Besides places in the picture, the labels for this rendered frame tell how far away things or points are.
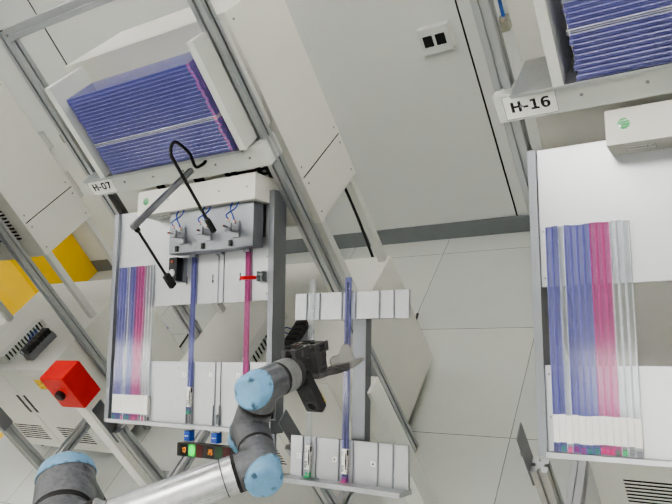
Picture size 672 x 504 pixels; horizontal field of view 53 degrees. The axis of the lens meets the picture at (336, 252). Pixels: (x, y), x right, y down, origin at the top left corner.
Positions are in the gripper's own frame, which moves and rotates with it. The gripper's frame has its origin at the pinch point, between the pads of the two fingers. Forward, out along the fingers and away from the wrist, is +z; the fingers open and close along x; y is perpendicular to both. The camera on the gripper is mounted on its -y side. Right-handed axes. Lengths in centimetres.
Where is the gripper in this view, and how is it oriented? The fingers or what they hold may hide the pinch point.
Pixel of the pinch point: (337, 360)
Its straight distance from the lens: 167.5
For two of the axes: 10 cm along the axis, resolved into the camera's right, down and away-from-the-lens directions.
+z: 5.2, -1.1, 8.5
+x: -8.5, 0.7, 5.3
